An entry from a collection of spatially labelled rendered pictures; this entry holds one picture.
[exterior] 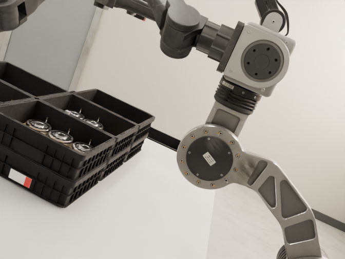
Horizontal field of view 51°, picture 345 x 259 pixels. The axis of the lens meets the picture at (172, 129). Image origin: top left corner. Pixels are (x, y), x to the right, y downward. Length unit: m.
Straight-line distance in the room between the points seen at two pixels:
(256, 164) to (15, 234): 0.75
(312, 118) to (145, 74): 2.05
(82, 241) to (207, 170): 0.48
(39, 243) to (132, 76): 3.49
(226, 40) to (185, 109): 3.61
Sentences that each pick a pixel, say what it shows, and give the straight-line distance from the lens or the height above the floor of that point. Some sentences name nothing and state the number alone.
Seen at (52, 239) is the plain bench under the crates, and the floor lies 0.70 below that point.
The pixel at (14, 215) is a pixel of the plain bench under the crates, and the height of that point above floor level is 0.70.
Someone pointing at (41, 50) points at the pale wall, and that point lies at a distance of 4.92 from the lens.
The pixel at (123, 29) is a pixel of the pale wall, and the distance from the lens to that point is 4.53.
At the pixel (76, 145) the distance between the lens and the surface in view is 1.51.
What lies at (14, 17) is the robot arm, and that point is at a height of 1.33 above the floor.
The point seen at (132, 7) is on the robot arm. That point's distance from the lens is 1.28.
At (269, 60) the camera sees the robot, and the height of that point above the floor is 1.46.
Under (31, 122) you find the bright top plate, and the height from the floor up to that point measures 0.86.
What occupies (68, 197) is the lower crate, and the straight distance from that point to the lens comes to 1.38.
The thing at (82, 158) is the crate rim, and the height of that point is 0.92.
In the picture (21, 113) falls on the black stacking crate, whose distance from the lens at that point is 1.61.
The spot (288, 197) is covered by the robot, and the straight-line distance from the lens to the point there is 1.15.
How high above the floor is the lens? 1.45
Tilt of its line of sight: 15 degrees down
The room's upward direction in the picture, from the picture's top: 24 degrees clockwise
